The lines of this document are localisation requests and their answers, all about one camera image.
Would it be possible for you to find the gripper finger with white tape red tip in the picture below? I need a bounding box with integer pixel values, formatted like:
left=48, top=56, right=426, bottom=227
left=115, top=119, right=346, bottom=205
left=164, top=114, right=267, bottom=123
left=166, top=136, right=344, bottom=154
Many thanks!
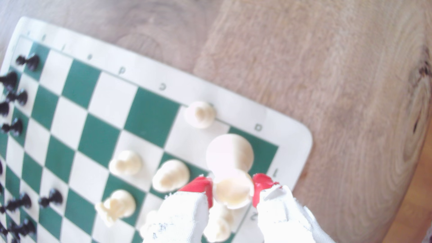
left=252, top=173, right=335, bottom=243
left=142, top=176, right=214, bottom=243

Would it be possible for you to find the white chess rook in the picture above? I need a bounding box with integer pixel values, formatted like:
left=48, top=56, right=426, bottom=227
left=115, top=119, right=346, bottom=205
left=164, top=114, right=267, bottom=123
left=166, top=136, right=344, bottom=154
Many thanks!
left=205, top=133, right=255, bottom=210

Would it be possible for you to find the white chess king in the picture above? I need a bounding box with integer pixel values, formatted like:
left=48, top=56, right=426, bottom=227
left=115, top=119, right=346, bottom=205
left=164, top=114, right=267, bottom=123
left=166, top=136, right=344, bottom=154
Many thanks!
left=203, top=202, right=235, bottom=243

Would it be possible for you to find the white chess bishop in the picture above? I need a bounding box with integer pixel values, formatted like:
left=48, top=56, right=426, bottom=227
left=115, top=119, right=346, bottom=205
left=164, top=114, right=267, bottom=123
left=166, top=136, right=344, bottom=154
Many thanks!
left=151, top=159, right=190, bottom=193

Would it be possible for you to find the white chess knight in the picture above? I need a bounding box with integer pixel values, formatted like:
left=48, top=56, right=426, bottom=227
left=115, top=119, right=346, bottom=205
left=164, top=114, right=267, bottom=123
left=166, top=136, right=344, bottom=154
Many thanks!
left=95, top=189, right=137, bottom=227

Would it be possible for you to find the white chess pawn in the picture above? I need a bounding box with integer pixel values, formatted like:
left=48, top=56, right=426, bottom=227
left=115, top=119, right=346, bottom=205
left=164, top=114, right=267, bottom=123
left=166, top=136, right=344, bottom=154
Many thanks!
left=108, top=150, right=143, bottom=177
left=184, top=101, right=217, bottom=129

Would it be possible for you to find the black chess pawn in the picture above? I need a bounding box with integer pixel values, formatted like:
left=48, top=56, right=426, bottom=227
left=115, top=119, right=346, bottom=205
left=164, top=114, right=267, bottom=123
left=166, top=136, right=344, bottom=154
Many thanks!
left=6, top=89, right=29, bottom=106
left=38, top=188, right=64, bottom=208
left=1, top=117, right=24, bottom=137
left=15, top=54, right=40, bottom=72

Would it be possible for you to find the green and white chess mat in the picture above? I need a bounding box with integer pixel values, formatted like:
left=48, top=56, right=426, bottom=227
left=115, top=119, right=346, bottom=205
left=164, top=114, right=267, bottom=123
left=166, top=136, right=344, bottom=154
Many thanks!
left=0, top=16, right=313, bottom=243

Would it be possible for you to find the black chess knight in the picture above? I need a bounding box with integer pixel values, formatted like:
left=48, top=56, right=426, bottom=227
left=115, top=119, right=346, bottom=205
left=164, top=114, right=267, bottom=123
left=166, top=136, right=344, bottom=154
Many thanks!
left=0, top=218, right=37, bottom=242

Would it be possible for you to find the black chess bishop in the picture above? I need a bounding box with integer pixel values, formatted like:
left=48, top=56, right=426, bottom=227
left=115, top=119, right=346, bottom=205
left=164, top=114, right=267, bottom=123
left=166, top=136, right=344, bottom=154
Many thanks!
left=0, top=192, right=33, bottom=214

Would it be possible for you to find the black chess king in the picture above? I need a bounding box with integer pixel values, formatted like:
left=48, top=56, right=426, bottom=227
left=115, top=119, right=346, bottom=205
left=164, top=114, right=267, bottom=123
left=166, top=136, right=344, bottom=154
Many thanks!
left=0, top=71, right=18, bottom=92

